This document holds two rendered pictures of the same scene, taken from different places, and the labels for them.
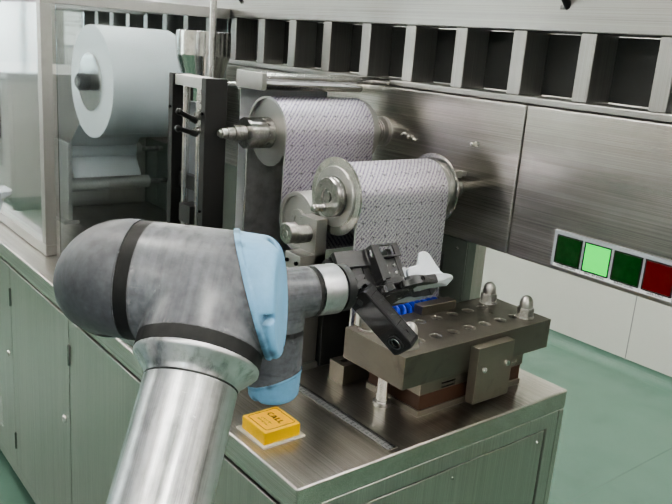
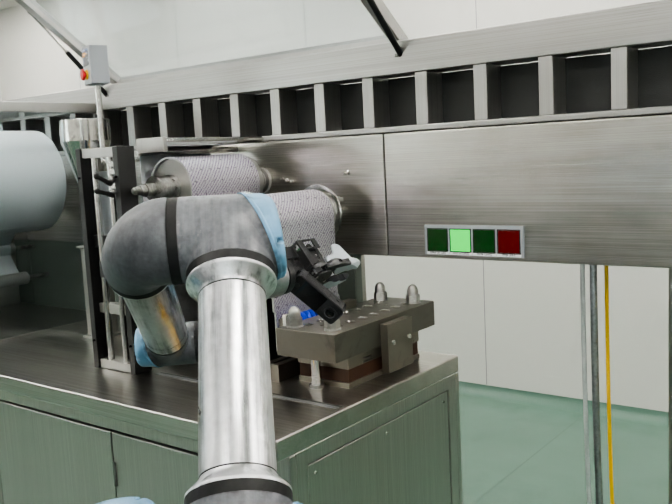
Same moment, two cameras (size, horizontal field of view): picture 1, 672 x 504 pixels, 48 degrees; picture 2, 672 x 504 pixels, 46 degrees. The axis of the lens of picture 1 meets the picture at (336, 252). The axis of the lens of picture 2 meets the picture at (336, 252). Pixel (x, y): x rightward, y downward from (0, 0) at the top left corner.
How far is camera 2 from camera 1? 45 cm
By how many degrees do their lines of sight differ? 15
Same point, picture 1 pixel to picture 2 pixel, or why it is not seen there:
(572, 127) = (421, 143)
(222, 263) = (241, 209)
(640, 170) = (478, 164)
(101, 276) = (156, 232)
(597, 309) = (453, 345)
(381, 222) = (287, 240)
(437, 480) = (376, 435)
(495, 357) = (399, 331)
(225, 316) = (252, 241)
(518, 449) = (431, 408)
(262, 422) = not seen: hidden behind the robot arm
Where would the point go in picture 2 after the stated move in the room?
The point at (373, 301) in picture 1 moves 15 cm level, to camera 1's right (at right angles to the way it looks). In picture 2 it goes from (308, 281) to (385, 274)
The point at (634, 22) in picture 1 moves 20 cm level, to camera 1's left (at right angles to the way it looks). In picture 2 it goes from (452, 58) to (366, 60)
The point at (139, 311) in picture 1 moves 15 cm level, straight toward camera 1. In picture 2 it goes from (187, 252) to (229, 263)
